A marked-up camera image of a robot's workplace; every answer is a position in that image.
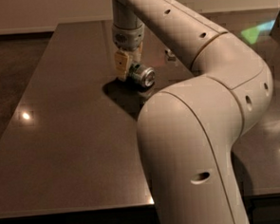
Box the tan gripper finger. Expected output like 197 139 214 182
133 44 142 63
114 49 131 82

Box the clear plastic water bottle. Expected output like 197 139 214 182
165 48 176 62

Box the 7up soda can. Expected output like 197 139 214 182
129 63 155 88

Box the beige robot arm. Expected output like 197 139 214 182
113 0 273 224

